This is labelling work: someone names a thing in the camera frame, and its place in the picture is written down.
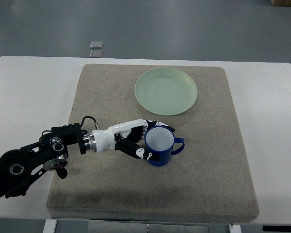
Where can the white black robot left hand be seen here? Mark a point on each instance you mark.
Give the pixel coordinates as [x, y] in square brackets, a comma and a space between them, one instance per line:
[124, 137]

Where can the blue enamel cup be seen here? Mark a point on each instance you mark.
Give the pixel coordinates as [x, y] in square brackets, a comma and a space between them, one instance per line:
[161, 141]

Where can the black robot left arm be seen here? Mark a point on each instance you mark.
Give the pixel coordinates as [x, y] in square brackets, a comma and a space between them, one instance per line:
[20, 168]

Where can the light green plate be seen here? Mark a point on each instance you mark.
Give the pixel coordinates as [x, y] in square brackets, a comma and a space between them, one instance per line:
[166, 91]

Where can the lower floor socket plate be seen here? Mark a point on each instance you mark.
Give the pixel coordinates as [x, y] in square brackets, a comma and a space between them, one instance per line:
[96, 53]

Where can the floor socket plate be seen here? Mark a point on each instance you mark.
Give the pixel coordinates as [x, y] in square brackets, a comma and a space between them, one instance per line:
[96, 53]
[96, 45]

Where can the upper floor socket plate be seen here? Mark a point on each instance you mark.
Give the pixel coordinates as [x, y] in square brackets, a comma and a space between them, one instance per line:
[96, 45]

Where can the grey metal crossbar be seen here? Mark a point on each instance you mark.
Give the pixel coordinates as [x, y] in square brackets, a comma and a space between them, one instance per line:
[125, 227]

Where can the black floor strip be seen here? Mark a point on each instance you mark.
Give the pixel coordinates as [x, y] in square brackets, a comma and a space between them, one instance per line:
[275, 228]

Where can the cardboard box corner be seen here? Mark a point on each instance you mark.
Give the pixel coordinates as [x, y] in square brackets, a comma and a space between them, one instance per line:
[282, 3]

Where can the white table frame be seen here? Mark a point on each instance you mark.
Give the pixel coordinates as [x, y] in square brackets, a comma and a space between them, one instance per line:
[50, 226]

